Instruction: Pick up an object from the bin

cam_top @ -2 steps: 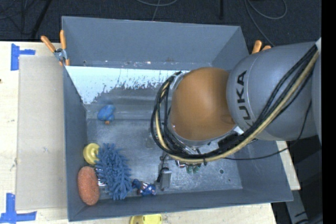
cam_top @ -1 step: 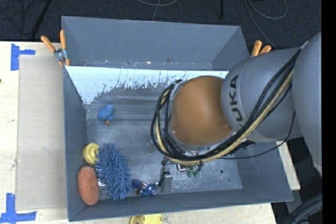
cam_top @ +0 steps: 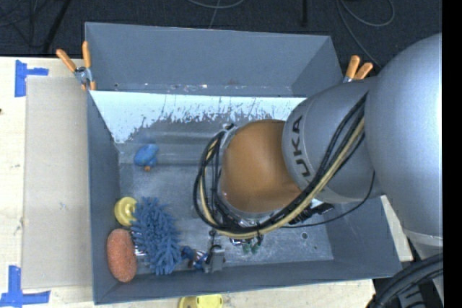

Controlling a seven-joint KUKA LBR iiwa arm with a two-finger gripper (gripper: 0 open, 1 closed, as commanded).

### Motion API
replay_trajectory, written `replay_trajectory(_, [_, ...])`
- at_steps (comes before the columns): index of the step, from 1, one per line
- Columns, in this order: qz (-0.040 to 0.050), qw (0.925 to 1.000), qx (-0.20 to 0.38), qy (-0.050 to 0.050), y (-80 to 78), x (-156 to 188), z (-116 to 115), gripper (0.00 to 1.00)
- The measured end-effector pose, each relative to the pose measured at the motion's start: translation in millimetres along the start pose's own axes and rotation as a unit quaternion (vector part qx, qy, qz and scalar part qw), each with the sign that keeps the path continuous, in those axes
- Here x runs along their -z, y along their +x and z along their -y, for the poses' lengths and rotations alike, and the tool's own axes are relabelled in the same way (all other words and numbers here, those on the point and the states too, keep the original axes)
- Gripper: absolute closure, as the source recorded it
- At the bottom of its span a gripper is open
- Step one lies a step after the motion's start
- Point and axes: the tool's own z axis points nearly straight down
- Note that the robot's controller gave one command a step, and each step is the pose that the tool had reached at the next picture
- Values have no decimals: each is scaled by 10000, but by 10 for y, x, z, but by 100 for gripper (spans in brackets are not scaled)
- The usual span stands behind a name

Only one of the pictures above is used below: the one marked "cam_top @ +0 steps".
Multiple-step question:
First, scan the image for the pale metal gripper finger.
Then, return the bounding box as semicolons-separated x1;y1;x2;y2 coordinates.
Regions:
202;251;216;274
213;245;226;272

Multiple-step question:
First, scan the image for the black cylinder on white bracket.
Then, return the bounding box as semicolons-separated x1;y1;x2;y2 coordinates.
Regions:
296;198;336;224

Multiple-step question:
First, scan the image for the yellow ring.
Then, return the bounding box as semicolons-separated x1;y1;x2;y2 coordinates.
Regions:
114;196;139;227

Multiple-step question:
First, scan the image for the grey metal bin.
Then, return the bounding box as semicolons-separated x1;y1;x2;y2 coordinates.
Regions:
84;22;404;306

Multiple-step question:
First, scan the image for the blue noodle cloth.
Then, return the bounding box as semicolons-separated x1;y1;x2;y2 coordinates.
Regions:
129;196;183;276

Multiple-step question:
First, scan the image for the blue toy duck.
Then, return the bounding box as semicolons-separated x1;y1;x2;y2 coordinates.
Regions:
134;144;160;172

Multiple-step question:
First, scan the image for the orange-brown oval sponge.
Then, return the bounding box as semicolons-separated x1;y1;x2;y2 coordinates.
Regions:
105;228;139;283

